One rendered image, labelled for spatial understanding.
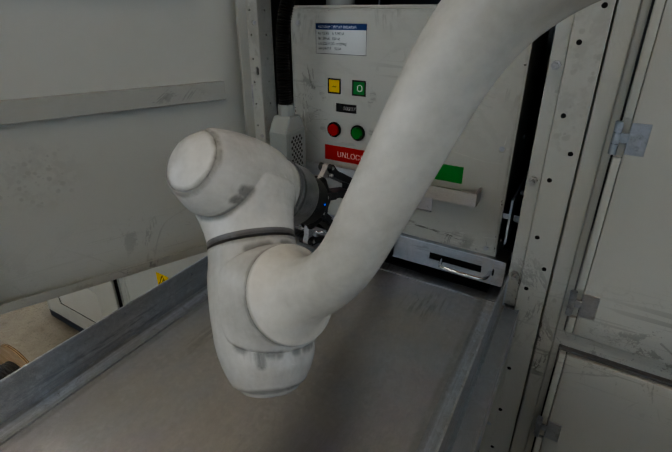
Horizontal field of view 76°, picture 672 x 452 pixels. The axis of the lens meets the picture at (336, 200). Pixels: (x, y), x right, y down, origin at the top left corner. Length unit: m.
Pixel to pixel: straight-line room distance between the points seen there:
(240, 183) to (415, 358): 0.46
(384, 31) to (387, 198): 0.61
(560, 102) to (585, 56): 0.07
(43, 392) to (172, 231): 0.43
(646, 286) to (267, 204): 0.63
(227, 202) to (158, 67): 0.58
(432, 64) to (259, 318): 0.27
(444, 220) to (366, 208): 0.62
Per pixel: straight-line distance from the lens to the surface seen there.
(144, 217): 1.06
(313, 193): 0.59
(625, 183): 0.79
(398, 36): 0.88
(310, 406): 0.71
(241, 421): 0.70
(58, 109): 0.96
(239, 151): 0.46
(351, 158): 0.97
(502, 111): 0.84
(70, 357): 0.83
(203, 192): 0.45
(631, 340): 0.92
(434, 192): 0.87
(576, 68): 0.77
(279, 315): 0.41
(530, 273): 0.89
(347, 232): 0.34
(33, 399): 0.83
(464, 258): 0.94
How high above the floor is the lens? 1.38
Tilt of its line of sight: 24 degrees down
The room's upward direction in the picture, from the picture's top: straight up
